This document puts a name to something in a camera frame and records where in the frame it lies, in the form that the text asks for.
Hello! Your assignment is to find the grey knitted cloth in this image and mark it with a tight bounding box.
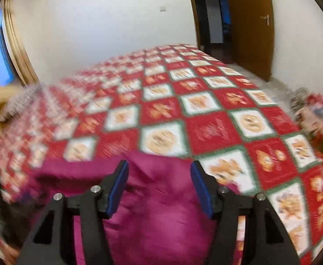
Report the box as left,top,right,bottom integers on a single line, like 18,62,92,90
0,84,44,122

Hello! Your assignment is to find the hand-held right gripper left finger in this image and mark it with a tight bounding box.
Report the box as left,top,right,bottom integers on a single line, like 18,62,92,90
16,159,130,265

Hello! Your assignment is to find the beige curtain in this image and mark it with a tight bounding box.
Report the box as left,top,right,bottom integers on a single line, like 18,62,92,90
3,0,39,86

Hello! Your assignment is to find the brown wooden door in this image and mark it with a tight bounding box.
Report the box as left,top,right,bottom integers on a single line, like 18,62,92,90
225,0,275,82

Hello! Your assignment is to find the magenta puffer jacket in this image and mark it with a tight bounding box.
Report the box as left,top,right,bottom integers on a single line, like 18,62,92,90
26,150,240,265

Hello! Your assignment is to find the red checkered printed bed sheet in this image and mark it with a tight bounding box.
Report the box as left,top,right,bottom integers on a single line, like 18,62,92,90
0,44,323,265

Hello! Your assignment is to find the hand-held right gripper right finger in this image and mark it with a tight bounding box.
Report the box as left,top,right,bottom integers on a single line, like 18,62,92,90
190,160,301,265

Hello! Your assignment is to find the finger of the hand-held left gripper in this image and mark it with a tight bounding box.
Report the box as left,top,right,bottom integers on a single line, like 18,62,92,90
0,171,11,224

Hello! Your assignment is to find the brown wooden door frame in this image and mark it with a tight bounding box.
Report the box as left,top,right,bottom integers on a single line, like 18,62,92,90
186,0,206,51

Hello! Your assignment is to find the pile of clothes on floor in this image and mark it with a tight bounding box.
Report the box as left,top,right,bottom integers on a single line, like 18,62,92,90
288,87,323,144

